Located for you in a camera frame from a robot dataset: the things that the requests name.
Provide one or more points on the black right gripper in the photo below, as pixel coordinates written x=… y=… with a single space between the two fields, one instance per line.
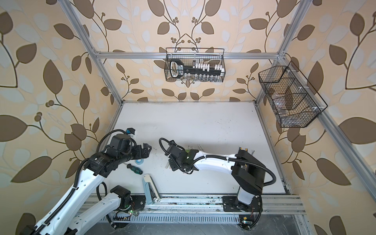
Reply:
x=173 y=166

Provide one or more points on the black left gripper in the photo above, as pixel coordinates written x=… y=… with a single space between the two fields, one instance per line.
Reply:
x=146 y=152

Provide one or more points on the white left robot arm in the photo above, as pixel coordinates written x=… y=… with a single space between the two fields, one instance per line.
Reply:
x=63 y=219

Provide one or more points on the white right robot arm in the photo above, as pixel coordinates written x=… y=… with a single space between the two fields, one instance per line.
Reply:
x=251 y=175

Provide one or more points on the blue tape roll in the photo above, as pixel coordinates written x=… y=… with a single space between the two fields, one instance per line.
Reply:
x=139 y=161

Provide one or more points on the green black screwdriver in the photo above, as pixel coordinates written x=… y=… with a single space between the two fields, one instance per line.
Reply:
x=135 y=169

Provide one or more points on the blue white stapler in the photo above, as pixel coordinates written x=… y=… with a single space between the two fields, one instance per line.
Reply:
x=151 y=193

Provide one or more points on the black socket holder tool set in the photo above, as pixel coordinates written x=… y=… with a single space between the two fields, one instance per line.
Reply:
x=194 y=70

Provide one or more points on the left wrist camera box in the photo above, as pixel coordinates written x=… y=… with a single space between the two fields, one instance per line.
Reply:
x=131 y=132

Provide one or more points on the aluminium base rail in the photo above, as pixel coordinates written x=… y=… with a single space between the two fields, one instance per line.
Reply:
x=207 y=209

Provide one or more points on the black wire basket back wall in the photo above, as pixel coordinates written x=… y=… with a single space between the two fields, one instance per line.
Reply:
x=194 y=53

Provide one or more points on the black wire basket wall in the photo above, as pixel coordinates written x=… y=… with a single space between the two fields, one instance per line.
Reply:
x=194 y=53
x=294 y=100

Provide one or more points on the black wire basket right wall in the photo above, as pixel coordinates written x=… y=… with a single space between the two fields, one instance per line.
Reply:
x=294 y=100

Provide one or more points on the aluminium frame corner post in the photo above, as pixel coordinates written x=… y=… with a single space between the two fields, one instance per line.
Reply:
x=85 y=40

